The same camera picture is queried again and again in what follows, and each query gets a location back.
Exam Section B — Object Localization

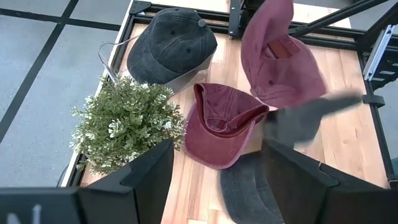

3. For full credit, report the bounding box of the dark grey baseball cap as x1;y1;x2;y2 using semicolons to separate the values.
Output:
219;151;285;224
126;6;218;85
263;92;364;148

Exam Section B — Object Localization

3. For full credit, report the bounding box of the maroon baseball cap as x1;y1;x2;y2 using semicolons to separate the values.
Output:
240;0;328;110
183;82;271;170

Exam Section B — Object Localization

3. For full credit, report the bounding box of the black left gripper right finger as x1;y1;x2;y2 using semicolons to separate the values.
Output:
262;139;398;224

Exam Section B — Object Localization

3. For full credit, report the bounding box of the silver aluminium bracket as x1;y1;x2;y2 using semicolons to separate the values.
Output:
363;24;396;82

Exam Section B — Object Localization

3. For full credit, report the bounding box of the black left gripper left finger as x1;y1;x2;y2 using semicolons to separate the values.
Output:
77;139;175;224

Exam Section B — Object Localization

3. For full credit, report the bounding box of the artificial green potted plant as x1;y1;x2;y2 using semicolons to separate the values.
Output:
68;73;188;175

